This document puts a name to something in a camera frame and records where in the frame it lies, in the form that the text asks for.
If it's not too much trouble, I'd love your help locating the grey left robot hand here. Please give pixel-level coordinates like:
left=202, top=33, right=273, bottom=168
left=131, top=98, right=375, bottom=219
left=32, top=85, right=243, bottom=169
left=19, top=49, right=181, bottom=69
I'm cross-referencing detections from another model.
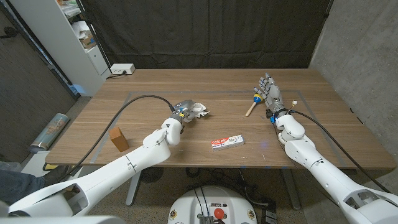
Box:
left=170, top=99, right=197, bottom=124

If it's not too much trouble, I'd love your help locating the black round floor fan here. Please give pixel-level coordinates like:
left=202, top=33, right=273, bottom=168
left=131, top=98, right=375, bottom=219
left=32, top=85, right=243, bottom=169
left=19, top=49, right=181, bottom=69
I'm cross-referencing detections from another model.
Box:
left=139, top=167, right=165, bottom=184

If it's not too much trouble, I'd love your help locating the grey table leg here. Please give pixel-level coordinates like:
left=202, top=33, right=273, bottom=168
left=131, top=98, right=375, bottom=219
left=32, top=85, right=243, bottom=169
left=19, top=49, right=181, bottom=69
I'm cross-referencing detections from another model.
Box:
left=125, top=167, right=143, bottom=207
left=279, top=168, right=302, bottom=211

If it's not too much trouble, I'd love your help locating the white power strip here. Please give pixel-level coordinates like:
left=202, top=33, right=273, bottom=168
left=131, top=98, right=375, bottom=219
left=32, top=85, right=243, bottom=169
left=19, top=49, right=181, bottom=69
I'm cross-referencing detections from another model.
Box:
left=110, top=63, right=136, bottom=75

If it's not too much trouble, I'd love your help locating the dark shoe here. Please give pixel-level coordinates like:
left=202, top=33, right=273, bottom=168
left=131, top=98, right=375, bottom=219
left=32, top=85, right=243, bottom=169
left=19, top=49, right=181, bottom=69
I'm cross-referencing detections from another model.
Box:
left=43, top=165, right=73, bottom=188

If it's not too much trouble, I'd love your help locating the black door handle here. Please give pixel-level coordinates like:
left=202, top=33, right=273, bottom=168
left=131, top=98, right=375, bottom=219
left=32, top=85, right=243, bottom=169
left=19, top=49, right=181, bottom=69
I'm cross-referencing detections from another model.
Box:
left=0, top=26, right=18, bottom=40

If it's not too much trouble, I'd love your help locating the person's leg in jeans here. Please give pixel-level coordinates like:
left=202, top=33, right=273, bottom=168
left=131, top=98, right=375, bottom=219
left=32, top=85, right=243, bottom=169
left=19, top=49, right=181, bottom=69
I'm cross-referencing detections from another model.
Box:
left=0, top=169, right=46, bottom=207

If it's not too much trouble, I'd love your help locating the red white toothpaste box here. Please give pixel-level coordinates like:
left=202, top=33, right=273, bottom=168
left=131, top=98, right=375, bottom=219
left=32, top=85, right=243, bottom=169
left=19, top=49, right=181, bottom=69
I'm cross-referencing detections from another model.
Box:
left=211, top=134, right=245, bottom=152

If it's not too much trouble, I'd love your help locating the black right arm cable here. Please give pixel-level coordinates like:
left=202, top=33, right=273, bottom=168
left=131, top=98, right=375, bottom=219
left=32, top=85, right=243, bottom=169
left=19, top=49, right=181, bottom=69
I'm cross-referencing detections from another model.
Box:
left=290, top=109, right=393, bottom=194

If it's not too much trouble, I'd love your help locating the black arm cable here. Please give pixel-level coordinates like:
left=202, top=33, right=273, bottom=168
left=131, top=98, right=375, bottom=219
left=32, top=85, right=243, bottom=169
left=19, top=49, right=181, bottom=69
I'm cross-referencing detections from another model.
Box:
left=60, top=95, right=175, bottom=183
left=290, top=109, right=393, bottom=194

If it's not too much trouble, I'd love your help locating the white cloth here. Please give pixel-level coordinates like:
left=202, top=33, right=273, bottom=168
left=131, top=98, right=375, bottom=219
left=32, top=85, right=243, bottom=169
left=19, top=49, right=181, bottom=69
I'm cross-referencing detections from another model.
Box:
left=185, top=102, right=210, bottom=122

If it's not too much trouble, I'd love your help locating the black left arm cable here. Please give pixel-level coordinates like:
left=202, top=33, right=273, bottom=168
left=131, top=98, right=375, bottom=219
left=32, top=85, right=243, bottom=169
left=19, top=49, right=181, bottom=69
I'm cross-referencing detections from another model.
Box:
left=60, top=95, right=175, bottom=183

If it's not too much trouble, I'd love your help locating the cardboard box with blue tape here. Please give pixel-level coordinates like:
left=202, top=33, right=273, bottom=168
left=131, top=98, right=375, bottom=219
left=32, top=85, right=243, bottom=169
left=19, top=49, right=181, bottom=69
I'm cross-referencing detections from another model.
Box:
left=81, top=32, right=97, bottom=49

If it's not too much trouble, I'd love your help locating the brown wooden block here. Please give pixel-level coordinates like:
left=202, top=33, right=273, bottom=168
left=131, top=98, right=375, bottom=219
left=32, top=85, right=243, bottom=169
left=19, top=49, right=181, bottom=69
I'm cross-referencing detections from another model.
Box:
left=108, top=126, right=130, bottom=153

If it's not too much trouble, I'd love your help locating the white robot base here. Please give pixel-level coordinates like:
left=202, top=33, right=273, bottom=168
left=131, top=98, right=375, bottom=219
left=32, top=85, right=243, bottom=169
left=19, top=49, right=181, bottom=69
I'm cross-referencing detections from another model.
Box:
left=167, top=185, right=258, bottom=224

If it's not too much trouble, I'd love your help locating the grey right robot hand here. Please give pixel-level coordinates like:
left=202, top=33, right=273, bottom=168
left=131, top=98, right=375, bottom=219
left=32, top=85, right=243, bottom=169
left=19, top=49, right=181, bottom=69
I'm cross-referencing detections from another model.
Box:
left=253, top=73, right=286, bottom=115

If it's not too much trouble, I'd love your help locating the white shelf cabinet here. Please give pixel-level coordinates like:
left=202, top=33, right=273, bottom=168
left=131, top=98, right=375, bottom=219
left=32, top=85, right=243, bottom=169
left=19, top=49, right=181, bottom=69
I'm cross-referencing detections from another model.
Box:
left=9, top=0, right=111, bottom=97

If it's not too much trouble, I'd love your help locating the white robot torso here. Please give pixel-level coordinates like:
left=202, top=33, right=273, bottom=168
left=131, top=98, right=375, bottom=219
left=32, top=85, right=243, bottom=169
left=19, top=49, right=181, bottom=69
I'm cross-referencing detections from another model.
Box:
left=0, top=215, right=127, bottom=224

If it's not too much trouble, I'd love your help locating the blue yellow wooden maraca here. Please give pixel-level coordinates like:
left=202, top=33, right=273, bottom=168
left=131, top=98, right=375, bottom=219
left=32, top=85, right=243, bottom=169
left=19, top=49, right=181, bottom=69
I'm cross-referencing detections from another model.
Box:
left=244, top=94, right=264, bottom=118

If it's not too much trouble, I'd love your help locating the black curtain backdrop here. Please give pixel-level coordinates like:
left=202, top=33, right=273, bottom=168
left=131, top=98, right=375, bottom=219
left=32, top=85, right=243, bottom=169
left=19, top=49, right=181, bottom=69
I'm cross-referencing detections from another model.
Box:
left=76, top=0, right=333, bottom=70

